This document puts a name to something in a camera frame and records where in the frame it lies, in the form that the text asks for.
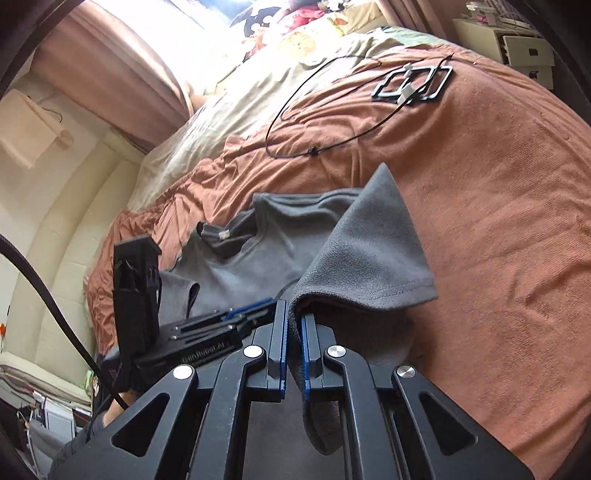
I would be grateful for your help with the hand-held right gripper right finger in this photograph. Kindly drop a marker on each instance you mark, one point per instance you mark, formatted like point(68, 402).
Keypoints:
point(304, 364)

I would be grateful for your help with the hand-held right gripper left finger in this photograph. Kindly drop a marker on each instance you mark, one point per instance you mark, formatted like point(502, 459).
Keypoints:
point(282, 364)

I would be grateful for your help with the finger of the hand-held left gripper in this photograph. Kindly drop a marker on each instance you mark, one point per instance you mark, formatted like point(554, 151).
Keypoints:
point(207, 325)

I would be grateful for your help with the grey t-shirt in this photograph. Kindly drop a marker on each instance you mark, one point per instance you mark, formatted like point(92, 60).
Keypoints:
point(360, 258)

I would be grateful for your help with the person's left forearm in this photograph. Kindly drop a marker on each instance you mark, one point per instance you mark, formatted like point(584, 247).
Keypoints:
point(92, 434)

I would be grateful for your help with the green tissue pack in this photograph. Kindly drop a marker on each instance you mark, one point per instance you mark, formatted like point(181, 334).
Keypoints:
point(90, 381)

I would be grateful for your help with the cream padded headboard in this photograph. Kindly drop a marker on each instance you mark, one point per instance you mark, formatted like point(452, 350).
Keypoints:
point(55, 240)

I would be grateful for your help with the cream hanging garment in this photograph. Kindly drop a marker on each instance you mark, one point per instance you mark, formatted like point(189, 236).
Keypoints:
point(27, 129)

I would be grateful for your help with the beige quilt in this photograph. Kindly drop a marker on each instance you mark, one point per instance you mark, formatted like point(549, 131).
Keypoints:
point(258, 92)

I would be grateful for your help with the brown fleece blanket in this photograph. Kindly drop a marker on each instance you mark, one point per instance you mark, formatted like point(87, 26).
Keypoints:
point(485, 207)

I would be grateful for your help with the pile of plush toys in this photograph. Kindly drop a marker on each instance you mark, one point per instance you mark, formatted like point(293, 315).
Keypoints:
point(295, 41)

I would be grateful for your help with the white nightstand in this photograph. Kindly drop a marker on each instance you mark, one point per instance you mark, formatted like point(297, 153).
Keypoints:
point(521, 50)

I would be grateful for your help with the black rectangular frame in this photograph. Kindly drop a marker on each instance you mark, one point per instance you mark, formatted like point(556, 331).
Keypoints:
point(377, 95)

